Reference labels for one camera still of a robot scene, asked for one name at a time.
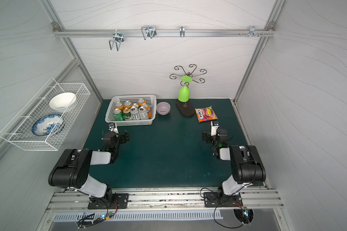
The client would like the double metal hook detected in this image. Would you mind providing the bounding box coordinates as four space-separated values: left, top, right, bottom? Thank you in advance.
109 30 124 51

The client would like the white Monster can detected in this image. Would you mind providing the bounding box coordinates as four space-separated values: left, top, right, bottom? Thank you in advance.
138 106 149 120
130 106 141 120

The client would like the white plastic basket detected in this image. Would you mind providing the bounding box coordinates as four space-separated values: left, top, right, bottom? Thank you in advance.
105 94 157 127

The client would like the orange Fanta can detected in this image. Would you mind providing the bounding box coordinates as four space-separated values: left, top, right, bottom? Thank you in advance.
137 98 146 106

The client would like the small metal hook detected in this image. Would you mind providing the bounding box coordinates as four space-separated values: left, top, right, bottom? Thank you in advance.
179 26 185 38

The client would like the aluminium top rail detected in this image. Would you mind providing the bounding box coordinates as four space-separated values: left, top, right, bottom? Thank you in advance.
53 28 276 38

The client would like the metal loop hook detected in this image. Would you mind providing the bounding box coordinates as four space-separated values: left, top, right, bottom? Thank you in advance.
141 26 157 40

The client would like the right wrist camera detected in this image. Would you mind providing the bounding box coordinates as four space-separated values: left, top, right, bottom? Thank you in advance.
211 120 219 136

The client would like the green beer can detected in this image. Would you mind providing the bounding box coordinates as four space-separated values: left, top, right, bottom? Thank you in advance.
122 108 132 120

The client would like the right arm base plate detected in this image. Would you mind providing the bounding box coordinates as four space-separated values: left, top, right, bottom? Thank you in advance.
203 192 243 208

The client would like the white wire wall basket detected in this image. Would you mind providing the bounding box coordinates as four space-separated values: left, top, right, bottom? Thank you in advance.
0 78 91 151

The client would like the green Sprite can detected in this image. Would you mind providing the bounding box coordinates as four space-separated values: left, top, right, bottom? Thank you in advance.
113 108 124 121

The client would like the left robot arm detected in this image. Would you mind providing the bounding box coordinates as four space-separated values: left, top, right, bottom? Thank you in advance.
48 131 130 201

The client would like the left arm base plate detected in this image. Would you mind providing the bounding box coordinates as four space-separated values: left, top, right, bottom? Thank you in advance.
87 193 129 209

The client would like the colourful snack bag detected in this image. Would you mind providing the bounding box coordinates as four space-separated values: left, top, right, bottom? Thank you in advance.
195 106 218 123

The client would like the white ceramic bowl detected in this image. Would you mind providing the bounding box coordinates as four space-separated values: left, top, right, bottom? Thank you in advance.
49 92 77 113

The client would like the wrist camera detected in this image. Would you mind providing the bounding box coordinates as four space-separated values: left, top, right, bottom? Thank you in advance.
108 122 118 133
211 120 219 136

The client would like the orange can back middle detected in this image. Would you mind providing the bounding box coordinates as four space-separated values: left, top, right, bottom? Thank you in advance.
123 101 133 108

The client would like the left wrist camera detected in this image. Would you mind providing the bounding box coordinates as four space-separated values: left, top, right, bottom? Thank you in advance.
108 122 118 133

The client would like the orange can back left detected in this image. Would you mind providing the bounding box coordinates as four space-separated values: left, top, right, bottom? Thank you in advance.
114 102 124 110

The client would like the green plastic wine glass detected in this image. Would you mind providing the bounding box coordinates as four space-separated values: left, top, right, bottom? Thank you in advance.
178 76 193 103

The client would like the blue patterned plate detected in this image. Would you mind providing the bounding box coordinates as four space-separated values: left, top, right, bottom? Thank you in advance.
32 114 64 136

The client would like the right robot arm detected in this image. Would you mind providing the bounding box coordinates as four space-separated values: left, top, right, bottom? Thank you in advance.
201 127 267 197

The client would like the pink bowl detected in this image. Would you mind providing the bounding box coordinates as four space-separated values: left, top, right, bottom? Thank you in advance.
156 102 171 116

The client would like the right metal hook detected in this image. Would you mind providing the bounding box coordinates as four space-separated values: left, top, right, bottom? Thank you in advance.
239 26 265 38

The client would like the black metal cup stand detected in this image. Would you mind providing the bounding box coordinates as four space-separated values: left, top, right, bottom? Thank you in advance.
169 64 207 117

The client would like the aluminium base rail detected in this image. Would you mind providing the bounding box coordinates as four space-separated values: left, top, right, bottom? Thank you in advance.
46 186 284 212

